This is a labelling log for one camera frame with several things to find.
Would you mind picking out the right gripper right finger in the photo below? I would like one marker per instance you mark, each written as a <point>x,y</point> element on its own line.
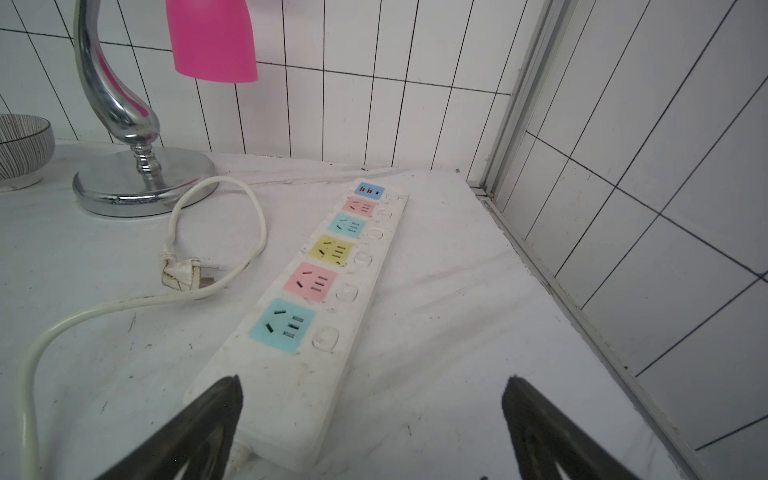
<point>548,444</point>

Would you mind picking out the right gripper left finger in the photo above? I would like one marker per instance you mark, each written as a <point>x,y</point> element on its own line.
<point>195,444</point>

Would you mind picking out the white multicolour power strip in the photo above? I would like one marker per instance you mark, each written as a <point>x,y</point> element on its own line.
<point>291,352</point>

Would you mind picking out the chrome wine glass rack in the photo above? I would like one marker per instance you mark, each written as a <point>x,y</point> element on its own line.
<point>142,180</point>

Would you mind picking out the small clear glass bowl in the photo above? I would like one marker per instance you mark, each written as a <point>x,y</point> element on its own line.
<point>27,145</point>

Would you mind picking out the pink wine glass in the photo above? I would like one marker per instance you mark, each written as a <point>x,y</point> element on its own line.
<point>212,40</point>

